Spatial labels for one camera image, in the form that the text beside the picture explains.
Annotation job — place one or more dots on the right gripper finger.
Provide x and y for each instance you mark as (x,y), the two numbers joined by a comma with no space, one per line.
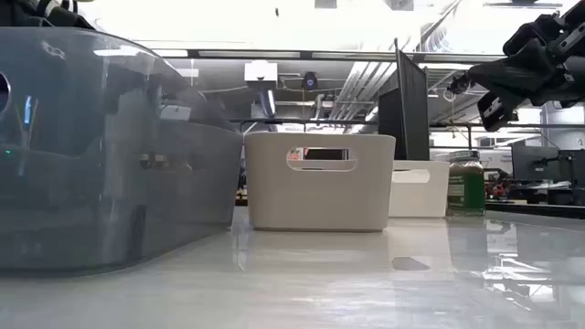
(512,77)
(496,112)

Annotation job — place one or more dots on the green lid herb spice jar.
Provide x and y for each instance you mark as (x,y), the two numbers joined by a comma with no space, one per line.
(466,192)

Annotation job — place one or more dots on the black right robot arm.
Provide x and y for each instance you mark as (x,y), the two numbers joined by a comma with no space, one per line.
(578,11)

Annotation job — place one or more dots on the dark ceiling light fixture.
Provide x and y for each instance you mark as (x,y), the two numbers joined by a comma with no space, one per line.
(523,4)

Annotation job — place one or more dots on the dark computer monitor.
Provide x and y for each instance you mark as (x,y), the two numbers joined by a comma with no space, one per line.
(573,166)
(535,160)

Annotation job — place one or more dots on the red and black equipment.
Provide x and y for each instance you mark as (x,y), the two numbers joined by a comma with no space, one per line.
(498,189)

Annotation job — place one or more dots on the black partition panel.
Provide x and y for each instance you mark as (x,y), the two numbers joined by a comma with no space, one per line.
(413,114)

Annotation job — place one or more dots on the clear grey plastic bin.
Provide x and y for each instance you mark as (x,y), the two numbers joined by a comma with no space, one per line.
(68,205)

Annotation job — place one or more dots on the black overhead camera rig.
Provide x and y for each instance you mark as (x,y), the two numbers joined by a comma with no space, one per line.
(458,84)

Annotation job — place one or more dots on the black table frame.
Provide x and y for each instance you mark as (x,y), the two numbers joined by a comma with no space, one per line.
(535,210)

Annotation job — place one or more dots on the black horizontal frame bar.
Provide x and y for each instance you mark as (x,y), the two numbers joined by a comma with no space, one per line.
(320,55)

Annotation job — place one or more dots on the black camera with blue lens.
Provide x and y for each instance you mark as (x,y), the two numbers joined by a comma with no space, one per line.
(310,81)

